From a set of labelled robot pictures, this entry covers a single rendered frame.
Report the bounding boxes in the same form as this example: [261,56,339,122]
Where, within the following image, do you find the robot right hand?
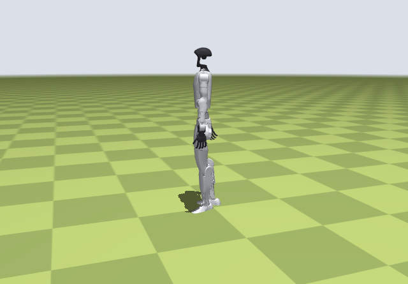
[211,127,218,140]

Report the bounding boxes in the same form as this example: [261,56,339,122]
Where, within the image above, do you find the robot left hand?
[193,125,207,149]

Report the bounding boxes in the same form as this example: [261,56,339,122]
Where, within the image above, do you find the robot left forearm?
[197,99,207,131]

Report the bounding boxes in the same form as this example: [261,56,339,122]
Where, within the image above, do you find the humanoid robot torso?
[193,69,212,129]

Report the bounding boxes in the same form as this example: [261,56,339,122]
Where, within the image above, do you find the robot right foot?
[197,198,221,206]

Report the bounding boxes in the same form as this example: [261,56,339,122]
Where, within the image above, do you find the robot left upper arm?
[196,73,209,107]

